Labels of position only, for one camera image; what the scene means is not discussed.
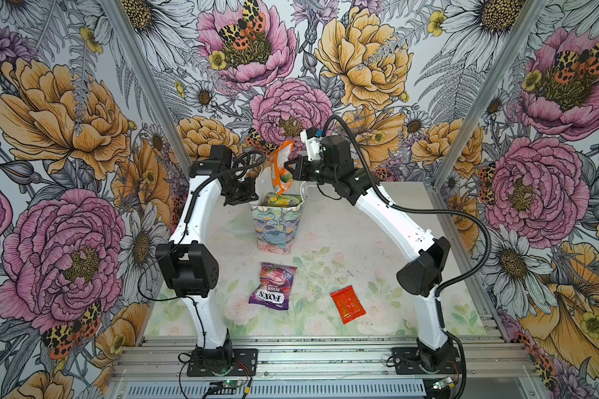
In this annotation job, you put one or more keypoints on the green circuit board right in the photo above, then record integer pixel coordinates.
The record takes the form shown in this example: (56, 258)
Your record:
(446, 383)

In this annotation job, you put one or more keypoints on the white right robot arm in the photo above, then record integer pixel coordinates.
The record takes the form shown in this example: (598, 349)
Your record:
(425, 256)

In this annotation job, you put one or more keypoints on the purple Fox's bag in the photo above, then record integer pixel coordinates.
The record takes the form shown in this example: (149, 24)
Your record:
(274, 291)

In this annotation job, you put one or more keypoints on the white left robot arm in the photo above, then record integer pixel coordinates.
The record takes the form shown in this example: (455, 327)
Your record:
(187, 265)

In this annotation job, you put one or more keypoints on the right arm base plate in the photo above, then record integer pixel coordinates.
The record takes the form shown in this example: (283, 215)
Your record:
(415, 361)

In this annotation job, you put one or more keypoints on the red sauce sachet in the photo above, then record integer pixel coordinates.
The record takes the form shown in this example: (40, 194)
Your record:
(347, 304)

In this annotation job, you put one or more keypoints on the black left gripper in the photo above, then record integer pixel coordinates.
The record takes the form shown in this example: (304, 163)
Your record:
(248, 194)

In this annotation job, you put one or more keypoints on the green Fox's candy bag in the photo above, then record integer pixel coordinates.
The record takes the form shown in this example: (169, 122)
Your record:
(282, 201)

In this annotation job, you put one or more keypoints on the floral paper gift bag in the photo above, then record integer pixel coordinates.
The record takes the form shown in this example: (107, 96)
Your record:
(276, 228)

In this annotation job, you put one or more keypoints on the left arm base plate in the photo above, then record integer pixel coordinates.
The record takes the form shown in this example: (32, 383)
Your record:
(241, 362)

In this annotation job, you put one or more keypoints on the green circuit board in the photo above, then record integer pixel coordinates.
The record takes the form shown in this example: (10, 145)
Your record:
(446, 383)
(235, 385)

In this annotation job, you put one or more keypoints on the orange snack packet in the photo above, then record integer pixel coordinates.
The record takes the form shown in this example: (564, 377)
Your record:
(281, 178)

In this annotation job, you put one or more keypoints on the aluminium rail frame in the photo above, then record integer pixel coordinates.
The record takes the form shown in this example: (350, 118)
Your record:
(326, 367)

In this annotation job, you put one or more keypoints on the right aluminium corner post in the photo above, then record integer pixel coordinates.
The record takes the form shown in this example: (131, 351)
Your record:
(528, 17)

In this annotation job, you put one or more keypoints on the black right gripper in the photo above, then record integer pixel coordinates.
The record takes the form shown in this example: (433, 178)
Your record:
(300, 174)

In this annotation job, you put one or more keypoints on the aluminium corner post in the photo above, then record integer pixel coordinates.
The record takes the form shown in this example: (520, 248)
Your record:
(528, 17)
(134, 51)

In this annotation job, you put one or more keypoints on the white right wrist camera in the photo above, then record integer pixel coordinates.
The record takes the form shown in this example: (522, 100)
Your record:
(311, 138)

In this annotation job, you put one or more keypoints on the green circuit board left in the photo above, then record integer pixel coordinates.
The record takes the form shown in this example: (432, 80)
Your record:
(235, 385)

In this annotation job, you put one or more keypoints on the left aluminium corner post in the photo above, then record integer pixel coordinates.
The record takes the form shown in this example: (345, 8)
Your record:
(134, 51)

